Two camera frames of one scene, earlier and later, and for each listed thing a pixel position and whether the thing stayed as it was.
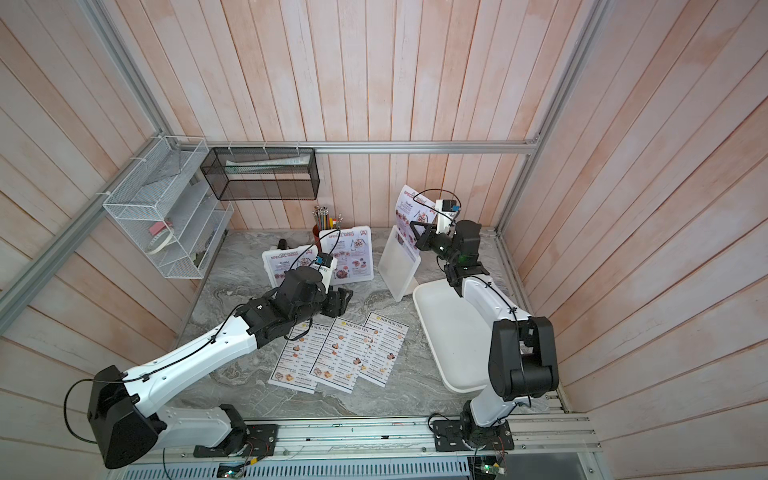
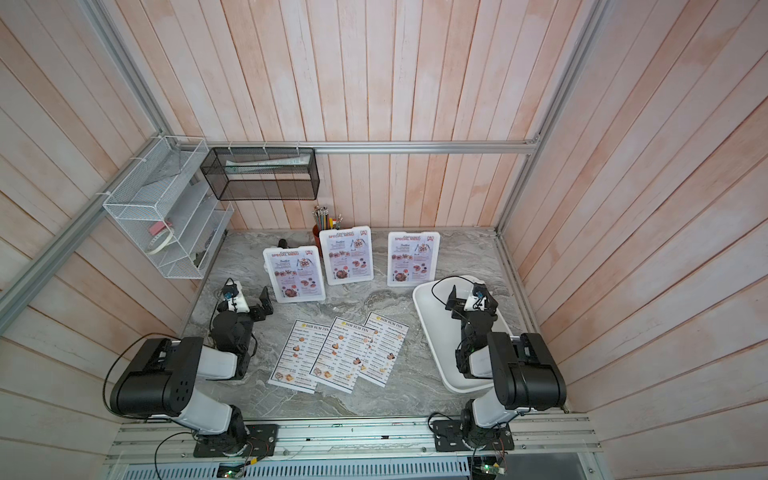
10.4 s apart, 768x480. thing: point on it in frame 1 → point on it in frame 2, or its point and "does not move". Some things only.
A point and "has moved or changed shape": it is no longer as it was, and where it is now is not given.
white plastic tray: [458, 338] does not move
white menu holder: [399, 265] has moved or changed shape
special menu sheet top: [282, 262] does not move
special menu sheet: [412, 206] → [412, 258]
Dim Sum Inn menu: [299, 356] does not move
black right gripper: [425, 241] → [458, 314]
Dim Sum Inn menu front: [385, 343] does not move
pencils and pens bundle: [324, 221] does not move
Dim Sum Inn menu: [340, 360] does not move
